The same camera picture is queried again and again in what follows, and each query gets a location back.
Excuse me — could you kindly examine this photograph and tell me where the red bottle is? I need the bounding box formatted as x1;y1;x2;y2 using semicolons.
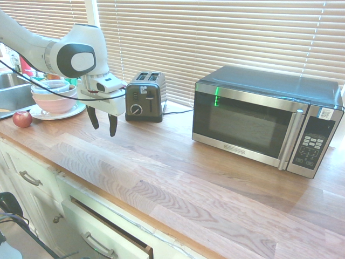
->
19;55;37;79

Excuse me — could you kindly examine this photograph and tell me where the white bowl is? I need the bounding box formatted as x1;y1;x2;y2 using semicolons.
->
30;83;78;100

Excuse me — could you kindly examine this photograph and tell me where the white plate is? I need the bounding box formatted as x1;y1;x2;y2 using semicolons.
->
29;103;87;120

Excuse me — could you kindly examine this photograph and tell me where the stainless steel sink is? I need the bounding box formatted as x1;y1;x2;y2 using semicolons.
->
0;72;37;120

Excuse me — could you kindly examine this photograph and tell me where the metal open drawer handle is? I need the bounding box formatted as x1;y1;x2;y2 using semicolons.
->
80;231;118;258

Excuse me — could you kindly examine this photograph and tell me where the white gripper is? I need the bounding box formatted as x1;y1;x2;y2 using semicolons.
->
77;88;127;138

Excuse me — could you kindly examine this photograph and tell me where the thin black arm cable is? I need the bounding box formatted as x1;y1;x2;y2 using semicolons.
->
0;59;126;101

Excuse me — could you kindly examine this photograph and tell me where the black toaster power cord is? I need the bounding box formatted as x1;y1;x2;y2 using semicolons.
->
161;99;195;115

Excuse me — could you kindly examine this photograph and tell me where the white open drawer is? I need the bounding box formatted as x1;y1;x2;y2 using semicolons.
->
61;196;154;259

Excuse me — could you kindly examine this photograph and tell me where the black stand frame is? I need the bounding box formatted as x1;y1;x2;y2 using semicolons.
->
0;191;79;259

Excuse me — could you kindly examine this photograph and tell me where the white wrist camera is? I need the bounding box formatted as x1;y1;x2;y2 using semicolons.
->
93;77;123;94

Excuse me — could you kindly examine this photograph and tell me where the black and steel microwave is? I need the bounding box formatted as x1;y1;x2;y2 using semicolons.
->
191;65;345;180

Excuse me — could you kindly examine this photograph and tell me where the stainless steel two-slot toaster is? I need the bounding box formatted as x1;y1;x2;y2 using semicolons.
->
125;71;167;124

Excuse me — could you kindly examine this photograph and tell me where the red apple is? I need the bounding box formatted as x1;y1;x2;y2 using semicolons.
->
12;110;33;128

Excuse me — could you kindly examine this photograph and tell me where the beige window blind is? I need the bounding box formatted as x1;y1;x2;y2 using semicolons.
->
309;0;345;90
96;0;311;108
0;0;88;42

